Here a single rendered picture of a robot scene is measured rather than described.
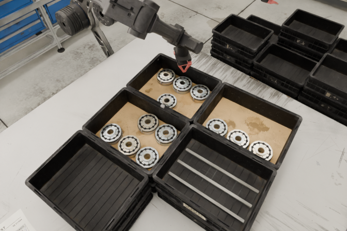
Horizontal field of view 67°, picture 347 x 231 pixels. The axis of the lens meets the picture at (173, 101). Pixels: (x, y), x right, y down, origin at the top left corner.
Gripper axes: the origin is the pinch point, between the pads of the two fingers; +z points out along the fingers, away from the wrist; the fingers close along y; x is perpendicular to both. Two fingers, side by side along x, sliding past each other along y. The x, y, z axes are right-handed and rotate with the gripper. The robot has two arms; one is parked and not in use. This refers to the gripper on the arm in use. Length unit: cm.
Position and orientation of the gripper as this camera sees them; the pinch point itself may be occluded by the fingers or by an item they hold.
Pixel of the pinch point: (182, 66)
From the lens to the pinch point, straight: 133.0
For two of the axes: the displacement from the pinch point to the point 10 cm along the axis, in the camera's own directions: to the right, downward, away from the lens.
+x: -9.7, 2.0, -1.0
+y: -2.2, -7.7, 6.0
